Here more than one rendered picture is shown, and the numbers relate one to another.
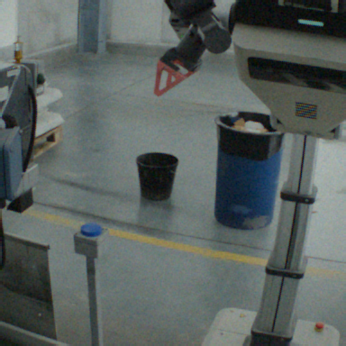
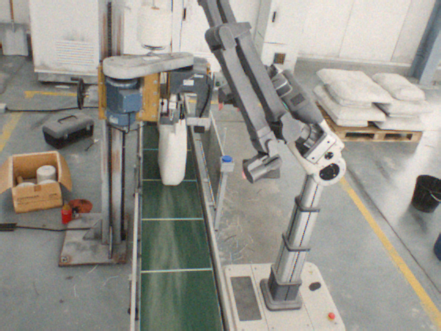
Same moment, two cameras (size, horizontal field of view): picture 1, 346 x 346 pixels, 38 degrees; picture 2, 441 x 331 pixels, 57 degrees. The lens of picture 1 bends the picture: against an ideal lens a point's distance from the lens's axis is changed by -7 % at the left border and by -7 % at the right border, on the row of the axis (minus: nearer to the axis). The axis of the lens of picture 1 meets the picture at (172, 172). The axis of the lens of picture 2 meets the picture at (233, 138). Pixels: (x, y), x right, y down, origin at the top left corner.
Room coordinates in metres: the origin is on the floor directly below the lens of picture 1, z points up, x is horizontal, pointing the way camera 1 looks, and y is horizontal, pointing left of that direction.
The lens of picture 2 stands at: (0.21, -1.50, 2.13)
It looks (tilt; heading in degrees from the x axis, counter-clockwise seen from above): 29 degrees down; 57
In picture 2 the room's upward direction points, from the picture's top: 10 degrees clockwise
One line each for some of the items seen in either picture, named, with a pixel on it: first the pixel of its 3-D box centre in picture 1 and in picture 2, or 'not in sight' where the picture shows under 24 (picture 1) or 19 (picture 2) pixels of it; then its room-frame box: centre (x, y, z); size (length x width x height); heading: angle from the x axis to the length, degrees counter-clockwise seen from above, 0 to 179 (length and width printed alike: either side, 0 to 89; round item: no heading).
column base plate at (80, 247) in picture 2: not in sight; (96, 227); (0.65, 0.69, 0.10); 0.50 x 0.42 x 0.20; 72
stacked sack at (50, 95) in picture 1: (27, 99); (402, 102); (4.37, 1.30, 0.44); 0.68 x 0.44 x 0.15; 162
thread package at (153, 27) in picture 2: not in sight; (154, 26); (0.87, 0.34, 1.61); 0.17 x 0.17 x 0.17
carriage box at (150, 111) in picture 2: not in sight; (128, 87); (0.83, 0.60, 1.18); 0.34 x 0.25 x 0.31; 162
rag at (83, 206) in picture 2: not in sight; (79, 206); (0.60, 1.05, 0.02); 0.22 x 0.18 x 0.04; 72
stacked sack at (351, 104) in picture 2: not in sight; (346, 93); (3.82, 1.68, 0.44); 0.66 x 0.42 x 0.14; 66
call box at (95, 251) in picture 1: (91, 241); (226, 164); (1.32, 0.22, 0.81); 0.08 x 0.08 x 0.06; 72
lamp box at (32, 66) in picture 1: (27, 77); (216, 81); (1.27, 0.37, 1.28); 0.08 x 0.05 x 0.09; 72
